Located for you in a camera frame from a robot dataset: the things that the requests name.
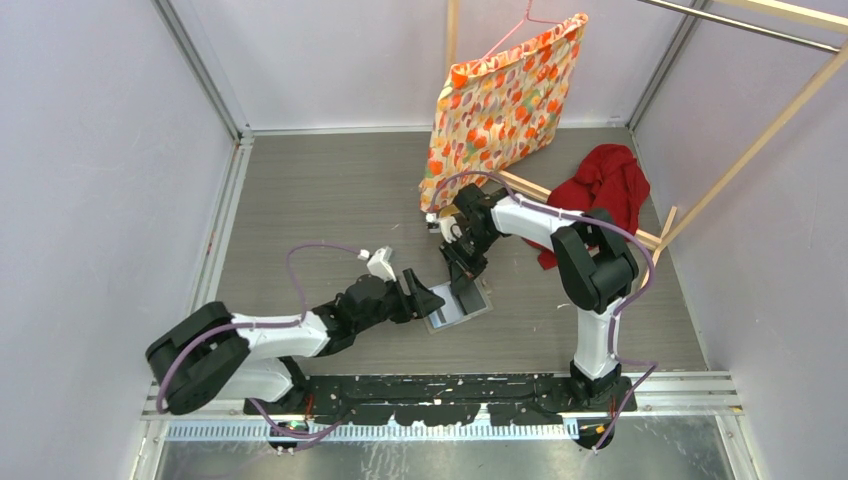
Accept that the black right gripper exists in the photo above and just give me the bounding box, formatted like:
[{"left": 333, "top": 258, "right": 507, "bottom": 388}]
[{"left": 440, "top": 228, "right": 499, "bottom": 296}]

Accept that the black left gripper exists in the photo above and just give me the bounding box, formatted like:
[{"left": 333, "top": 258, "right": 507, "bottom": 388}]
[{"left": 354, "top": 268, "right": 443, "bottom": 333}]

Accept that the black card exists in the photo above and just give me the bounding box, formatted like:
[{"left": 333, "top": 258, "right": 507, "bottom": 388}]
[{"left": 458, "top": 279, "right": 491, "bottom": 315}]

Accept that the white magnetic stripe card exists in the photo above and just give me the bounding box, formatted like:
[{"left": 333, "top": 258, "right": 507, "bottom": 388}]
[{"left": 430, "top": 283, "right": 466, "bottom": 329}]

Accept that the taupe leather card holder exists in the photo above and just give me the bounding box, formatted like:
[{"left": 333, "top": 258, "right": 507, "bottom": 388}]
[{"left": 425, "top": 279, "right": 493, "bottom": 334}]

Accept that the tan oval tray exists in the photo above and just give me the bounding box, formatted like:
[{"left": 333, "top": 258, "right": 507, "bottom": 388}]
[{"left": 436, "top": 205, "right": 461, "bottom": 228}]

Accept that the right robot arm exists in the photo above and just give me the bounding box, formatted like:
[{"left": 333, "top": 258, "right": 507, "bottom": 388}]
[{"left": 426, "top": 185, "right": 639, "bottom": 411}]

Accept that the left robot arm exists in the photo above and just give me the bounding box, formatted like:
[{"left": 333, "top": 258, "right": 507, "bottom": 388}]
[{"left": 145, "top": 269, "right": 446, "bottom": 415}]

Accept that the floral fabric bag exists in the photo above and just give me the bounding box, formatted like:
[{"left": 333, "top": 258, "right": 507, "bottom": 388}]
[{"left": 419, "top": 13, "right": 589, "bottom": 212}]

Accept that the red cloth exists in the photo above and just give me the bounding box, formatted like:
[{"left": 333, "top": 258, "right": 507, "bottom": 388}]
[{"left": 546, "top": 144, "right": 650, "bottom": 234}]

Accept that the metal rod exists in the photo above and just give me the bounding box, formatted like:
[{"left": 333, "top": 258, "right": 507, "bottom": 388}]
[{"left": 639, "top": 0, "right": 840, "bottom": 54}]

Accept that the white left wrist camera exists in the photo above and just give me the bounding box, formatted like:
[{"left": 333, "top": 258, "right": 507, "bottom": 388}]
[{"left": 357, "top": 246, "right": 397, "bottom": 281}]

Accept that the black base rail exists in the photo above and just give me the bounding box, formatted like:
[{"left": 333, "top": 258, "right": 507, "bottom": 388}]
[{"left": 260, "top": 373, "right": 632, "bottom": 427}]

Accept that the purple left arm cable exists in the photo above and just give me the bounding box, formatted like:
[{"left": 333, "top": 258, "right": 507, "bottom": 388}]
[{"left": 156, "top": 242, "right": 372, "bottom": 452}]

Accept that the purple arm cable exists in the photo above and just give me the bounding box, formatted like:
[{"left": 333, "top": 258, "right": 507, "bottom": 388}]
[
  {"left": 156, "top": 242, "right": 372, "bottom": 452},
  {"left": 427, "top": 170, "right": 658, "bottom": 452}
]

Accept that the wooden rack frame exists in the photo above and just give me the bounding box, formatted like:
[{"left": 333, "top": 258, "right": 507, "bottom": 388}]
[{"left": 445, "top": 0, "right": 848, "bottom": 256}]

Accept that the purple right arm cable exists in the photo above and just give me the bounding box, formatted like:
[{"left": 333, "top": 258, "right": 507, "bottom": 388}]
[{"left": 427, "top": 170, "right": 658, "bottom": 452}]

